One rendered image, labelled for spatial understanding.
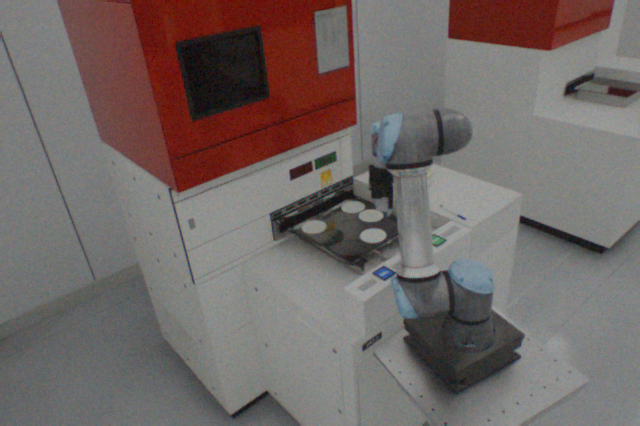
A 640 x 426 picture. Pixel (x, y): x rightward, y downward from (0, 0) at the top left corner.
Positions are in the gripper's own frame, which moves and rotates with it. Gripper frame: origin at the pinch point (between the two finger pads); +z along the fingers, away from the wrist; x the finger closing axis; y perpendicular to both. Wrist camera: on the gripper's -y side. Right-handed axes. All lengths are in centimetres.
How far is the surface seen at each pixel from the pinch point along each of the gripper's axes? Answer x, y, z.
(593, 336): -23, -110, 100
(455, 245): 16.9, -20.5, 5.7
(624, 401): 17, -103, 100
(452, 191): -17.8, -28.6, 3.0
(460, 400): 72, -8, 17
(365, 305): 44.7, 14.4, 5.1
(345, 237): 0.0, 17.2, 9.1
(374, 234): -0.3, 6.0, 9.2
